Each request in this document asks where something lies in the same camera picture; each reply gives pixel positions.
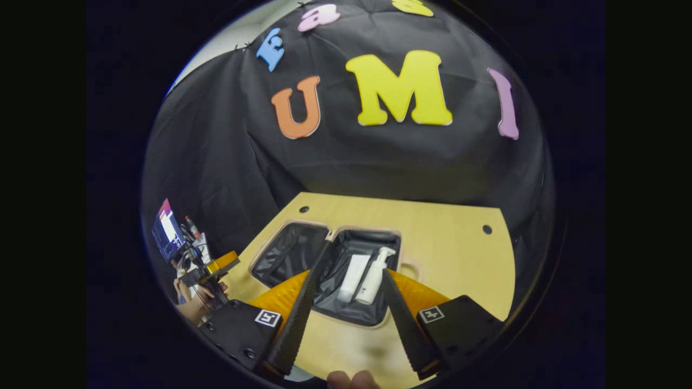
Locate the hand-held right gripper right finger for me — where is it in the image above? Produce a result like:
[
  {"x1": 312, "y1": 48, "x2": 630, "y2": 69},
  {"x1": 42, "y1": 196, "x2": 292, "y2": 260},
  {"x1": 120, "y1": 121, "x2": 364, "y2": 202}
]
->
[{"x1": 381, "y1": 268, "x2": 507, "y2": 381}]

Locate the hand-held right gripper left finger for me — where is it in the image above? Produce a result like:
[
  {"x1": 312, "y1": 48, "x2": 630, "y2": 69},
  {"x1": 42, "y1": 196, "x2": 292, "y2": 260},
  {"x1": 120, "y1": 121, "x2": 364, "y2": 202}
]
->
[{"x1": 200, "y1": 269, "x2": 320, "y2": 379}]

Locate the white pump bottle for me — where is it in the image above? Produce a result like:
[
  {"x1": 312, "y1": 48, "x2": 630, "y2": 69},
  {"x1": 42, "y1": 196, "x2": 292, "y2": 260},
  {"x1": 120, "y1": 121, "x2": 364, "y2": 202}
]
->
[{"x1": 355, "y1": 247, "x2": 397, "y2": 306}]

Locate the white squeeze tube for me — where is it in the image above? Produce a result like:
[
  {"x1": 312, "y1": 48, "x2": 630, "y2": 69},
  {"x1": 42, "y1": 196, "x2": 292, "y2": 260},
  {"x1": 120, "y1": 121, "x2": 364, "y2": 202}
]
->
[{"x1": 336, "y1": 254, "x2": 372, "y2": 304}]

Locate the monitor screen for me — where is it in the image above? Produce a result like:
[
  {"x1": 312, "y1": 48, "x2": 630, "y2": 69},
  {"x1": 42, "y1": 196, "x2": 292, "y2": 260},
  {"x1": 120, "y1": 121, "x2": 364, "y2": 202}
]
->
[{"x1": 152, "y1": 198, "x2": 188, "y2": 264}]

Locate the black backdrop cloth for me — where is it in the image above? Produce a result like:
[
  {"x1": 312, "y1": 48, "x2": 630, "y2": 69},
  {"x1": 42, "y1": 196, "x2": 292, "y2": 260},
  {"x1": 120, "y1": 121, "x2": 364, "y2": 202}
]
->
[{"x1": 143, "y1": 0, "x2": 555, "y2": 308}]

